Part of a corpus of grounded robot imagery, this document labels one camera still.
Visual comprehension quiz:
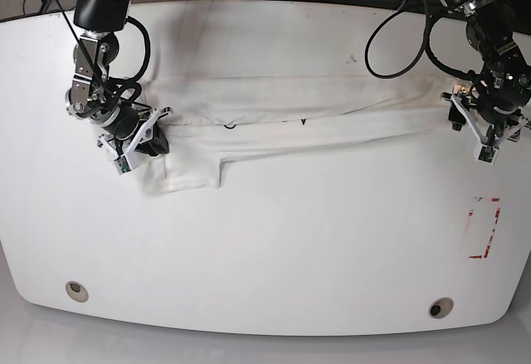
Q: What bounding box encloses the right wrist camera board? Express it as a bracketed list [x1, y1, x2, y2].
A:
[113, 157, 135, 175]

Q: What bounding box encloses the table cable grommet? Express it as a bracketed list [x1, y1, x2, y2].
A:
[66, 281, 89, 303]
[428, 298, 454, 319]

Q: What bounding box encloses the right table cable grommet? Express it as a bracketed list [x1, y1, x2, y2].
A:
[428, 298, 454, 319]

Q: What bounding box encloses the white T-shirt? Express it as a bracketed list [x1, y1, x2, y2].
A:
[141, 75, 455, 195]

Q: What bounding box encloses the red tape rectangle marking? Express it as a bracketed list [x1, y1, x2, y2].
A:
[463, 197, 501, 260]

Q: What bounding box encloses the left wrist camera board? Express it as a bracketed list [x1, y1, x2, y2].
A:
[477, 145, 499, 165]

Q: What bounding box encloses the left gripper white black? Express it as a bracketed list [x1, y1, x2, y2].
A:
[441, 82, 530, 161]

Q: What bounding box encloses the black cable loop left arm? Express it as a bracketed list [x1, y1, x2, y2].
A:
[350, 0, 480, 80]

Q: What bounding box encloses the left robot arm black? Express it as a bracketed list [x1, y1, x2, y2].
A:
[426, 0, 530, 164]

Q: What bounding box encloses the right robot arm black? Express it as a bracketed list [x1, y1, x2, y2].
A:
[66, 0, 173, 174]

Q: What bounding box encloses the left table cable grommet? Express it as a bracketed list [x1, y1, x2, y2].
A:
[66, 281, 89, 303]

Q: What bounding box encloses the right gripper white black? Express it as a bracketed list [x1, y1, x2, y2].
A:
[97, 105, 173, 169]

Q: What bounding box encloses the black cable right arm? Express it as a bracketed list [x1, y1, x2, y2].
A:
[41, 0, 151, 108]

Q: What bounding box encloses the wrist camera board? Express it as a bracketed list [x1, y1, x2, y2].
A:
[113, 157, 135, 175]
[477, 145, 499, 165]

